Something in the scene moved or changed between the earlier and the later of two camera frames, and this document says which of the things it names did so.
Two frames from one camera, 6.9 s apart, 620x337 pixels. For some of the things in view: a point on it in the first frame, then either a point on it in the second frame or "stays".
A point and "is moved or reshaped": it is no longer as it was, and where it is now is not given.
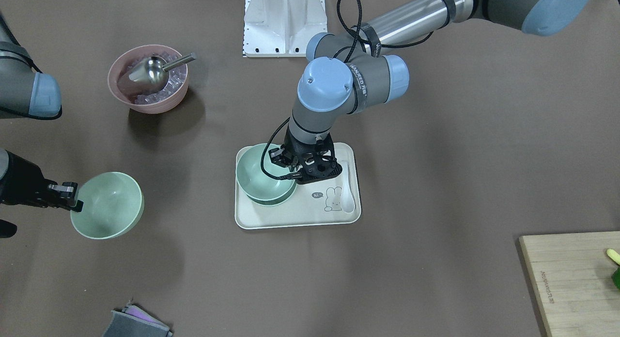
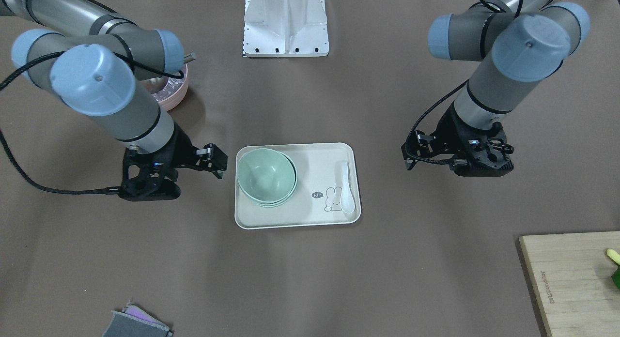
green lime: [615, 278] stays
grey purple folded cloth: [133, 321] stays
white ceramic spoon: [348, 203] stays
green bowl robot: [113, 203] is moved or reshaped
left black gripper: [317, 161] to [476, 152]
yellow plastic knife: [613, 255] stays
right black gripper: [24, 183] to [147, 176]
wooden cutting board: [571, 274] stays
